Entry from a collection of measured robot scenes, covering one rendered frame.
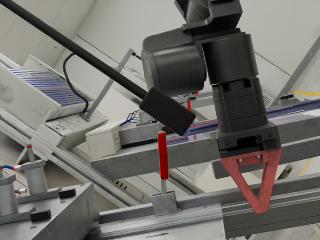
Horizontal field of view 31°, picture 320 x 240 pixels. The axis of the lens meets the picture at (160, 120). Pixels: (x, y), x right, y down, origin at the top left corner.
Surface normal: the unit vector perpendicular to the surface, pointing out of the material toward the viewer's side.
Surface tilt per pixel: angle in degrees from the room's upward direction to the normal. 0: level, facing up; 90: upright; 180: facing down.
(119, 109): 90
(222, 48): 80
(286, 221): 90
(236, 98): 85
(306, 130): 90
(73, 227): 135
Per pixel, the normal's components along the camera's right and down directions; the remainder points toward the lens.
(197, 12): -0.65, 0.70
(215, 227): -0.19, -0.98
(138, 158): -0.07, 0.07
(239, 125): -0.29, 0.11
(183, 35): 0.09, -0.29
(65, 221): 0.98, -0.19
